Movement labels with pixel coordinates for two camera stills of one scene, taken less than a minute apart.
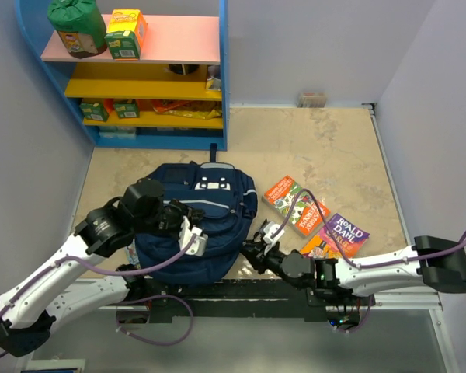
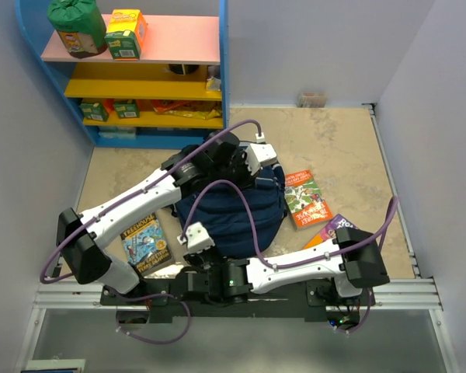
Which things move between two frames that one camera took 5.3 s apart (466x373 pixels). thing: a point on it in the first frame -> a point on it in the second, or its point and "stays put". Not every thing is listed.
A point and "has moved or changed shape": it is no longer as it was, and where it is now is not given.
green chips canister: [80, 26] stays put
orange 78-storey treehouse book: [306, 215] has moved or changed shape
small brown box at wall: [311, 100] stays put
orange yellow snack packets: [194, 109] stays put
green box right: [127, 108] stays put
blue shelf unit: [175, 97] stays put
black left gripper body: [168, 218] -> [235, 171]
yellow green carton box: [126, 34] stays put
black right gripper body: [269, 257] -> [205, 261]
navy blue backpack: [229, 199] has moved or changed shape
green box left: [94, 111] stays put
